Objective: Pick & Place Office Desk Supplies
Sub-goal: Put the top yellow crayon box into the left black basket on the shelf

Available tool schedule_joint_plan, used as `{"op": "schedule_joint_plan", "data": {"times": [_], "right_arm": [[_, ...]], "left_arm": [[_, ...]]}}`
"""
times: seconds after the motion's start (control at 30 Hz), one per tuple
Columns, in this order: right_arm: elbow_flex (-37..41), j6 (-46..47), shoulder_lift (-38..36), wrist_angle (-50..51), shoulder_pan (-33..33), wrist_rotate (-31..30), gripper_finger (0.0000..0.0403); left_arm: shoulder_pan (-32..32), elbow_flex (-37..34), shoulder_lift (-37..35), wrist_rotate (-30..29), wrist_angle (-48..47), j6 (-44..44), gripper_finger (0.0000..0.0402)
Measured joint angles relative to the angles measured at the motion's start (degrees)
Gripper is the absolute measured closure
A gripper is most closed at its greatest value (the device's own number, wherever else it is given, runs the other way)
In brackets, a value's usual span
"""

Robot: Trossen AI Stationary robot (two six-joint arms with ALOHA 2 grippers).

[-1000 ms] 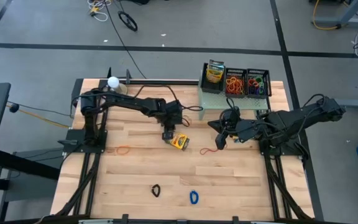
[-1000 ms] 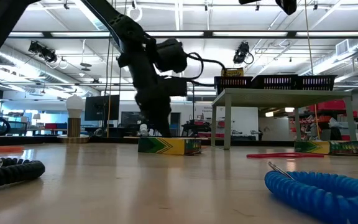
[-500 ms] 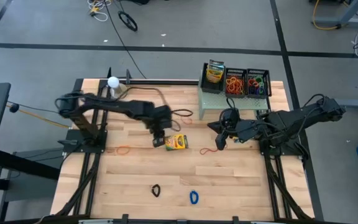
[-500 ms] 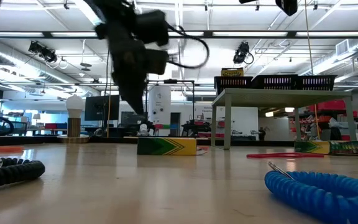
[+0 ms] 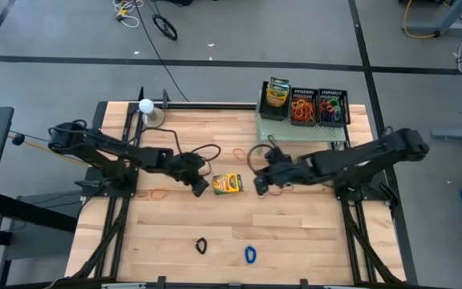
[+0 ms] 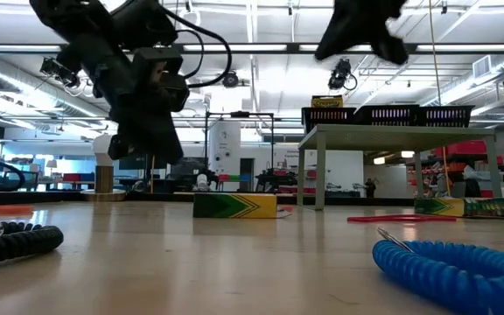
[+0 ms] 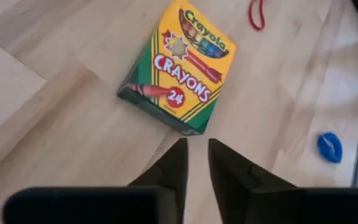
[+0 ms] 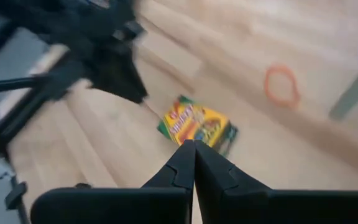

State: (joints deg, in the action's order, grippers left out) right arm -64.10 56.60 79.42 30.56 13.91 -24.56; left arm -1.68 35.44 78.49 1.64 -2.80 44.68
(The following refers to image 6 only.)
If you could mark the blue spiral coil keyring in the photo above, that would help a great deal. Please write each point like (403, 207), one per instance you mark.
(453, 280)

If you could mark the black hanging camera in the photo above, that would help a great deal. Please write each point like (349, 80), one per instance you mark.
(339, 74)

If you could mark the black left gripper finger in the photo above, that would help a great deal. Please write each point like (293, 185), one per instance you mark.
(140, 144)
(169, 146)

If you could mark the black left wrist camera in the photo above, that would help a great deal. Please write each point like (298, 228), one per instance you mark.
(156, 65)

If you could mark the red storage bin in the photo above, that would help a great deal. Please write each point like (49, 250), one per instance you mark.
(462, 148)

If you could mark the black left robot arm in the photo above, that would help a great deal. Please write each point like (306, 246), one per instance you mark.
(77, 26)

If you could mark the white round column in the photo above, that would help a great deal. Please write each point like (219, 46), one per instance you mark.
(226, 149)

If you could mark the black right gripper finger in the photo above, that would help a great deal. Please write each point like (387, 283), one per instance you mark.
(344, 37)

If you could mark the yellow green crayon box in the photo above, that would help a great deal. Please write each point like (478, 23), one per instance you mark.
(462, 207)
(234, 205)
(327, 102)

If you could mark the black metal station frame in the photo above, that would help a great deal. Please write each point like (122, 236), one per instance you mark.
(239, 114)

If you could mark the sage green perforated metal riser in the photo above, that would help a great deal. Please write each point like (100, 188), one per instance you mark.
(387, 133)

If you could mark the long ceiling light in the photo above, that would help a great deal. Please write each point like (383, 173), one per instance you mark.
(234, 47)
(16, 48)
(471, 47)

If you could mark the black computer monitor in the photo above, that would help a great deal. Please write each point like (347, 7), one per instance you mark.
(129, 165)

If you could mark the black plastic mesh basket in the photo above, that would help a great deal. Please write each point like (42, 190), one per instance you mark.
(328, 116)
(387, 114)
(444, 116)

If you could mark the red rubber band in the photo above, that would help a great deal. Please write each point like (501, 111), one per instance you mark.
(357, 219)

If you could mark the black round ceiling device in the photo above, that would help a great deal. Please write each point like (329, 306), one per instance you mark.
(231, 80)

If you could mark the orange rubber band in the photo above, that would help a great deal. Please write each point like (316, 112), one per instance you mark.
(2, 209)
(287, 208)

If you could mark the white globe lamp wooden base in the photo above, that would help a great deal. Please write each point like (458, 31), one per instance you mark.
(103, 179)

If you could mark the person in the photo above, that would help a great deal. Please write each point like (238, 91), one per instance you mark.
(370, 188)

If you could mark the black spiral coil keyring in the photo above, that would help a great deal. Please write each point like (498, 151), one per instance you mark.
(24, 242)

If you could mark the black ceiling camera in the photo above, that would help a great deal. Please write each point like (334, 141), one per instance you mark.
(59, 72)

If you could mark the silver air duct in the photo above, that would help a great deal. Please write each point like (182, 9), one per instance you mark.
(24, 96)

